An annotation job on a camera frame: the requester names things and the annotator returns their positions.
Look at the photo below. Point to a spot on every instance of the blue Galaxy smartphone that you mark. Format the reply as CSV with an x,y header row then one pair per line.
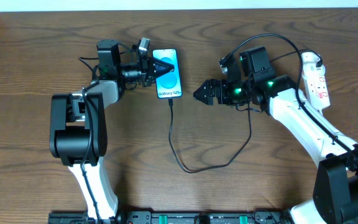
x,y
168,85

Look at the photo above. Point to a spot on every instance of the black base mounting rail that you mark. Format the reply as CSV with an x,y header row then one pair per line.
x,y
147,217

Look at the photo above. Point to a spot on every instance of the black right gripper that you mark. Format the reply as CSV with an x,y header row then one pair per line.
x,y
215,92

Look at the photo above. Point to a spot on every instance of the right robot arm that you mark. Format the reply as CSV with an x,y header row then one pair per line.
x,y
252,80

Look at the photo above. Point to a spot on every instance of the white USB charger plug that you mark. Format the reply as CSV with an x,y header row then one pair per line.
x,y
311,61

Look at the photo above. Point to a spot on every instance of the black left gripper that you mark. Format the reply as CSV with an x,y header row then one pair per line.
x,y
150,70

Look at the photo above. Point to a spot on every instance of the white power strip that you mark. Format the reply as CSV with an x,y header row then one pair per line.
x,y
316,89

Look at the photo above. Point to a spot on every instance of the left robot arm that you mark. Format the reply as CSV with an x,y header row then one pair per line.
x,y
78,132

